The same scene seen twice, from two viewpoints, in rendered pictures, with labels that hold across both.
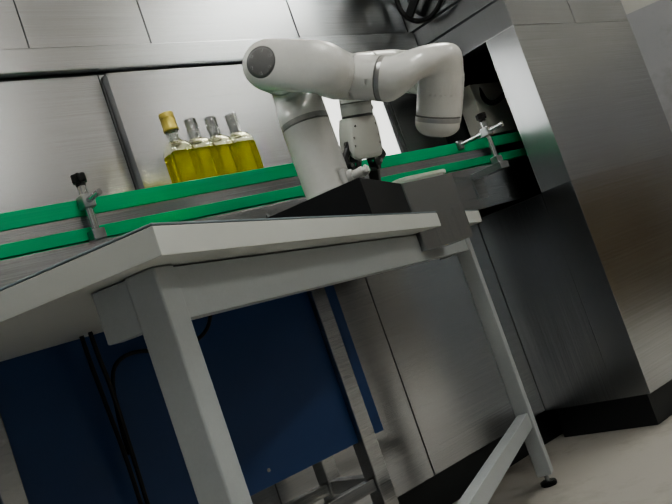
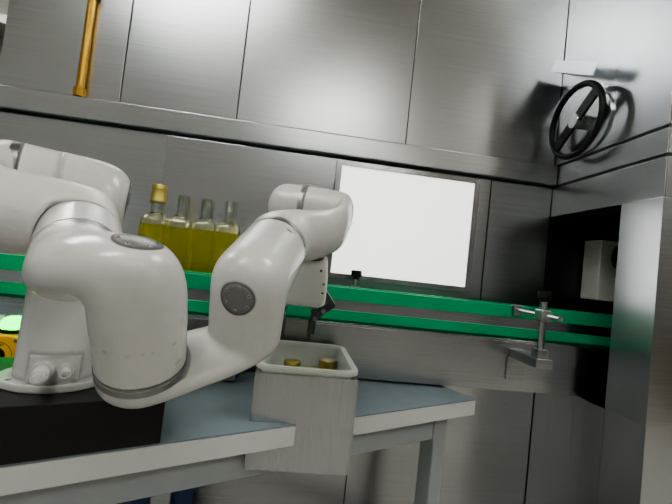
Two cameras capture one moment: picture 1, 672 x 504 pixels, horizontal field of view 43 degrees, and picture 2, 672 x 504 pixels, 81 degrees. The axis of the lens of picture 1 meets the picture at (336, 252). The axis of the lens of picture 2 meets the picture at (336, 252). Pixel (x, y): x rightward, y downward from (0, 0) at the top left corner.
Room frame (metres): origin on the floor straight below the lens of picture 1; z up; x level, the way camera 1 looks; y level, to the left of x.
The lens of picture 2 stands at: (1.38, -0.65, 1.01)
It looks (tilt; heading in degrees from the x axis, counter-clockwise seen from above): 2 degrees up; 36
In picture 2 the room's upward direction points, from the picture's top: 6 degrees clockwise
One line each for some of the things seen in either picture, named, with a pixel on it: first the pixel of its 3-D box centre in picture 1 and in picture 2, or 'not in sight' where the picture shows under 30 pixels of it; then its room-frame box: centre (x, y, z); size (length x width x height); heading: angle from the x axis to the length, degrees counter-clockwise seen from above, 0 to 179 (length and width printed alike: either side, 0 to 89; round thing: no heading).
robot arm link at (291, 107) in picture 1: (290, 87); (74, 212); (1.61, -0.02, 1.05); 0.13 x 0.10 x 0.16; 161
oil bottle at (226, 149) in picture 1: (230, 179); (200, 262); (1.96, 0.18, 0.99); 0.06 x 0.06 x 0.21; 42
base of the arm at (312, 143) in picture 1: (326, 160); (62, 325); (1.60, -0.04, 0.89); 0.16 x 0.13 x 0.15; 68
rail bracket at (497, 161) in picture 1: (487, 153); (534, 338); (2.40, -0.50, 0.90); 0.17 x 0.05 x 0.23; 42
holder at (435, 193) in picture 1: (392, 212); (302, 376); (1.99, -0.16, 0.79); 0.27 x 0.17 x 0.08; 42
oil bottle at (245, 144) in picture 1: (250, 175); (224, 264); (2.00, 0.13, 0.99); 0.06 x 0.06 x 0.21; 43
